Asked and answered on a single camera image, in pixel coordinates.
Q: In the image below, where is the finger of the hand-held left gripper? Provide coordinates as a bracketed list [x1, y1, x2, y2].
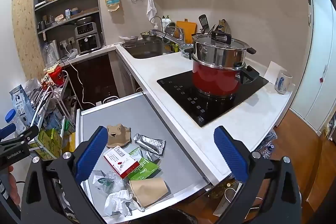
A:
[0, 125, 40, 148]
[0, 123, 16, 140]

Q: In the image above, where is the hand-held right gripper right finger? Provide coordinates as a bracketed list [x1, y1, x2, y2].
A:
[213, 126, 302, 224]

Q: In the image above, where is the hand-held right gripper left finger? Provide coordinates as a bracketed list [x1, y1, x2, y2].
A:
[21, 126, 109, 224]

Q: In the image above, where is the red and white box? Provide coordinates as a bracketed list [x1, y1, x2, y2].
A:
[103, 147, 139, 179]

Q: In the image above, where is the white tissue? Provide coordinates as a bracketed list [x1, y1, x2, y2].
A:
[104, 189, 145, 216]

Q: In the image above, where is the green snack bag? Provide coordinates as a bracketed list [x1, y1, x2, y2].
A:
[123, 147, 160, 184]

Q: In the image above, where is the black-lined trash bin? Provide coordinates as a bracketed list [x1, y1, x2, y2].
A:
[155, 207, 197, 224]

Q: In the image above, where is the person's left hand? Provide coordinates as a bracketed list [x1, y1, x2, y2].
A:
[7, 165, 21, 205]

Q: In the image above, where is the clear jar with blue lid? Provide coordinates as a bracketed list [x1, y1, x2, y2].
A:
[5, 109, 27, 135]

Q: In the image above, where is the green tea box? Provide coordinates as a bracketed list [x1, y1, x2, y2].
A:
[51, 128, 63, 159]
[39, 130, 54, 155]

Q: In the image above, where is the blue coffee bag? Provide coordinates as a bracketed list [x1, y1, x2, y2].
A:
[9, 85, 34, 127]

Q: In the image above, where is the clear plastic wrapper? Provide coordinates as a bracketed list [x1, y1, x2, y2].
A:
[92, 170, 126, 194]

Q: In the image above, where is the kitchen knife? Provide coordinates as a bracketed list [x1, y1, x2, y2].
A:
[213, 182, 238, 215]

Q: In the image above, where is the white metal storage cart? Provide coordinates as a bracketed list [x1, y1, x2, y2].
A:
[26, 70, 78, 159]

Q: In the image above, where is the silver foil wrapper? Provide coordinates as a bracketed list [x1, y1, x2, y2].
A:
[133, 133, 166, 156]

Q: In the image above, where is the red snack cup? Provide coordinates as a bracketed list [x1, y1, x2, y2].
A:
[47, 67, 63, 86]

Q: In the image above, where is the brown paper cup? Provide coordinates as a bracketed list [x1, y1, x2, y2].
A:
[129, 177, 171, 209]

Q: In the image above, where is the black induction cooktop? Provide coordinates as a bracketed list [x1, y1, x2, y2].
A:
[157, 70, 269, 128]

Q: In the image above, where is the red cooking pot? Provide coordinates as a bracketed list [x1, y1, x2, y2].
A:
[192, 60, 260, 96]

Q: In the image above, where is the clear plastic bottle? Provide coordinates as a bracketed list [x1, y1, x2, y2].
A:
[42, 42, 57, 67]

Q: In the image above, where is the white mug with blue print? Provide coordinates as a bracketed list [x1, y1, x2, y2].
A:
[274, 70, 292, 94]

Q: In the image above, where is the steel tumbler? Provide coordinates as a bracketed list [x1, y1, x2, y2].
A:
[51, 40, 59, 60]

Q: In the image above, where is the white paper sheet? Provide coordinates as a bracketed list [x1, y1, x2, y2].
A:
[264, 61, 282, 81]

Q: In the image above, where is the stainless steel steamer pot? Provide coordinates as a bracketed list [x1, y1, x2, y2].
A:
[191, 42, 256, 71]

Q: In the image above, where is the silver air fryer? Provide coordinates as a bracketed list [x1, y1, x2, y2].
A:
[75, 22, 101, 54]

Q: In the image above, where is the blue patterned bowl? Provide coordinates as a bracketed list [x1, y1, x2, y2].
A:
[179, 43, 195, 58]

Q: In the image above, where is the stainless steel sink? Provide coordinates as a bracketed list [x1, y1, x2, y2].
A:
[120, 40, 181, 59]

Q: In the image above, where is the white door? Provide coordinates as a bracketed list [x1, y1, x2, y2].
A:
[289, 0, 336, 132]

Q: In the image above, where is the chrome kitchen faucet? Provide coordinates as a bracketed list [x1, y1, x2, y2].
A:
[150, 28, 185, 45]

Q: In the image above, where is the orange cutting board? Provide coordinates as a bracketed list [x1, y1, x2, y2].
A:
[175, 20, 197, 42]

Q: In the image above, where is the black slotted spatula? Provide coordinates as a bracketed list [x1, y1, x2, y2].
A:
[198, 14, 209, 33]

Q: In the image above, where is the small glass pot lid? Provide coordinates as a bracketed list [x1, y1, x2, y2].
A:
[163, 22, 177, 37]

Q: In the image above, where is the thin curved tap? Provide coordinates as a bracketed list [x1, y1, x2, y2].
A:
[150, 16, 162, 29]

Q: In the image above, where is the white hanging cloth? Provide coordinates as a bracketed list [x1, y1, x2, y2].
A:
[146, 0, 157, 21]

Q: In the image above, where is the white power cable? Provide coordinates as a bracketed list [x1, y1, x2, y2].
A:
[62, 48, 96, 106]

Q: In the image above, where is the glass lid with black handle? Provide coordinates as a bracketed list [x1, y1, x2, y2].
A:
[192, 31, 248, 51]

